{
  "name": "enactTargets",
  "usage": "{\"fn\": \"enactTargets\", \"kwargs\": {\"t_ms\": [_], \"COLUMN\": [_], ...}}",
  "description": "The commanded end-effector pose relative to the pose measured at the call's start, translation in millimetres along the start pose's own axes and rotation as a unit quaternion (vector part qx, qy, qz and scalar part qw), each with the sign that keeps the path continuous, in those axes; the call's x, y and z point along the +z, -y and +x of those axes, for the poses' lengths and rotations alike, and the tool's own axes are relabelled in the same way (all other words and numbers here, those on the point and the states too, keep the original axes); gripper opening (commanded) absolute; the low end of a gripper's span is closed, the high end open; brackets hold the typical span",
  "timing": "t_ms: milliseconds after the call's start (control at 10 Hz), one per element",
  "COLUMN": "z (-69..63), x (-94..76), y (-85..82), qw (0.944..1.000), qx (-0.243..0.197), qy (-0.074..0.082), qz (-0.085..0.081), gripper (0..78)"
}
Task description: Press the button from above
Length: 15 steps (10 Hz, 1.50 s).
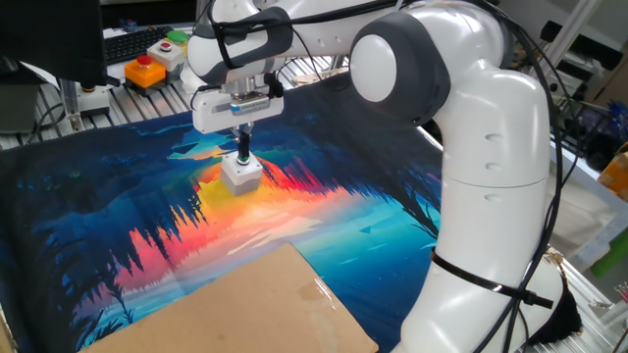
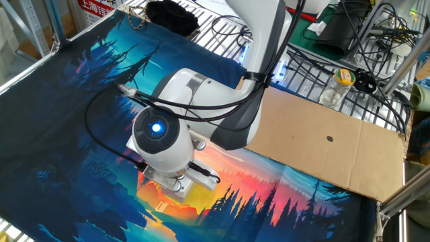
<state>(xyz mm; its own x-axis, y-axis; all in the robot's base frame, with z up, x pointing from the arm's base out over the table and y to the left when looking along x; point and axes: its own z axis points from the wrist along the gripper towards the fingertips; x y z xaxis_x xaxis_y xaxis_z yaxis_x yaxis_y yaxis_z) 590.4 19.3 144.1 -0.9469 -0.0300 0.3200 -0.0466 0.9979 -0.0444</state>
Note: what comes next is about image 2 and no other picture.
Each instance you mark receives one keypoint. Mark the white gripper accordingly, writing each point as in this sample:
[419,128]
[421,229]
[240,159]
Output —
[208,181]

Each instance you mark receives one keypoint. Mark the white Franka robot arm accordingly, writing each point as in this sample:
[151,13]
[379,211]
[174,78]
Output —
[168,158]

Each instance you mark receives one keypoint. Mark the brown cardboard sheet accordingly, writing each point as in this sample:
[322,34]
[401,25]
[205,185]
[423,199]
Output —
[302,151]

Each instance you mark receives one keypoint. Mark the glass jar yellow lid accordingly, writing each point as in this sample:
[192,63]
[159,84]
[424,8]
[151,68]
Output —
[334,92]

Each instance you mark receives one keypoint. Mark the forest sunset printed cloth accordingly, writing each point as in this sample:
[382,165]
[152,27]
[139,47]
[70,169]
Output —
[50,134]

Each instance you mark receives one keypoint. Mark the green mat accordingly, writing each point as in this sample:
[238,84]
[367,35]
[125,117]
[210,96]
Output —
[302,43]

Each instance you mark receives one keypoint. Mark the black fluffy pouch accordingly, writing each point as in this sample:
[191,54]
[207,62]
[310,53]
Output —
[171,17]

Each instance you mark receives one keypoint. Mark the black power plug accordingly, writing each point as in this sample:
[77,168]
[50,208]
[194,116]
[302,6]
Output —
[364,82]

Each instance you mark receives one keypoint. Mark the crumpled white paper piece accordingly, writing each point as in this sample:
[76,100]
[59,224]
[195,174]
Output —
[317,28]

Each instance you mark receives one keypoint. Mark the red rod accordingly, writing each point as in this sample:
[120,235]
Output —
[307,17]

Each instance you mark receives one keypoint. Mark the black bag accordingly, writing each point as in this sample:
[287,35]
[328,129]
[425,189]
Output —
[336,33]

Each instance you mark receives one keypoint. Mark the red and white sign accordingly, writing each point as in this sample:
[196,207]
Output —
[95,8]

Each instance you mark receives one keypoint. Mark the grey metal stand pole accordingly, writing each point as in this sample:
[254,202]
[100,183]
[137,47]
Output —
[367,27]

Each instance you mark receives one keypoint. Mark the blue metal shelf upright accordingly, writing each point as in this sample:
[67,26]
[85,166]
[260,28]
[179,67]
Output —
[55,20]

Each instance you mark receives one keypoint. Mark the pale green roll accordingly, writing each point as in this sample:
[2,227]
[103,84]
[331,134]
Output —
[421,97]

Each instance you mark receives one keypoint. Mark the grey perforated shelf upright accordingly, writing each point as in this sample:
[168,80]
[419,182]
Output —
[33,23]

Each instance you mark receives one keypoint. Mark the silver metal mount bracket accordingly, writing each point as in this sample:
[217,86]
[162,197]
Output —
[161,179]

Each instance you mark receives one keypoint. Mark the aluminium profile frame bar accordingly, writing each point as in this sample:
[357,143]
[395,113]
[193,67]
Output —
[403,196]

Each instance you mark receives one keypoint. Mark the slanted aluminium profile post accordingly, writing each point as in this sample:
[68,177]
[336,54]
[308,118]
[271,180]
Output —
[403,65]

